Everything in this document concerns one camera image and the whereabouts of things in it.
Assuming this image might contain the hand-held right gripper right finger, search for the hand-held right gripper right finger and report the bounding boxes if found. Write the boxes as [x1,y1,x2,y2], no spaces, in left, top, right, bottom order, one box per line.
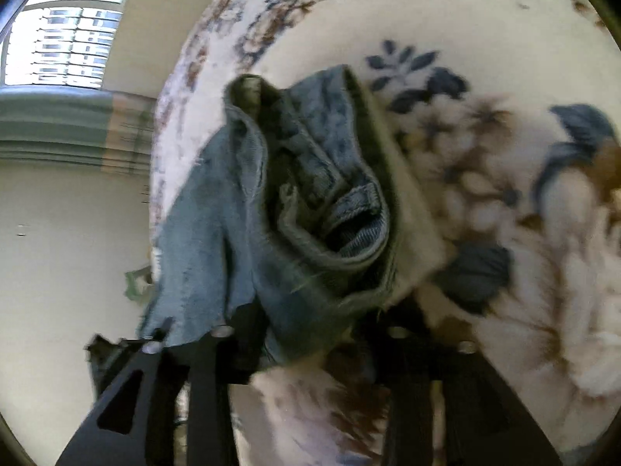
[356,296,564,466]

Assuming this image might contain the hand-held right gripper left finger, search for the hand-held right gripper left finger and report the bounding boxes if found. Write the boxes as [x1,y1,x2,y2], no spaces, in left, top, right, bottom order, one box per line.
[55,301,272,466]

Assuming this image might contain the blue denim pants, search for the blue denim pants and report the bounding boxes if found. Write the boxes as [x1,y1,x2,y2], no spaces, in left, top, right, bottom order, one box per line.
[138,64,447,366]

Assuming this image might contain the floral printed blanket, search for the floral printed blanket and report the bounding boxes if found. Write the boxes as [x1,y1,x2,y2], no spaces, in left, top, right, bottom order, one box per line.
[148,0,621,466]

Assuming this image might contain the green window curtain box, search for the green window curtain box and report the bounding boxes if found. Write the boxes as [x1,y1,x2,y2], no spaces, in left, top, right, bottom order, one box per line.
[0,85,158,173]

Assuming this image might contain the window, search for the window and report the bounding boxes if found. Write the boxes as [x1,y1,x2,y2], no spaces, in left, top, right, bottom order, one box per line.
[2,2,124,90]

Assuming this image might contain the green wall socket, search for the green wall socket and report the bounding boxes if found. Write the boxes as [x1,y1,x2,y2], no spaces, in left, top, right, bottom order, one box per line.
[123,266,155,304]

